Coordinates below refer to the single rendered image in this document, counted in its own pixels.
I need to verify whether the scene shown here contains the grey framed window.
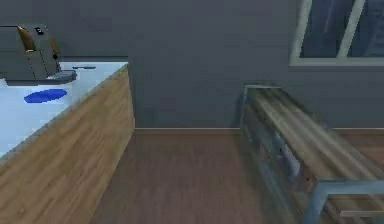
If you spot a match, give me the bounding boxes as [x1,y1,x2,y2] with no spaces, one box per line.
[288,0,384,72]

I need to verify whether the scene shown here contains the wooden kitchen counter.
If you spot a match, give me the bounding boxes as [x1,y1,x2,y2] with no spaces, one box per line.
[0,61,136,224]

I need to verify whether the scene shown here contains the blue oval plate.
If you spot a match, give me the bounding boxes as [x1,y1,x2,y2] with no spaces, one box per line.
[23,88,68,104]

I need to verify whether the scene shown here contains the wooden metal framed bench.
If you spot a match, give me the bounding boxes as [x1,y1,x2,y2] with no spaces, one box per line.
[239,84,384,224]

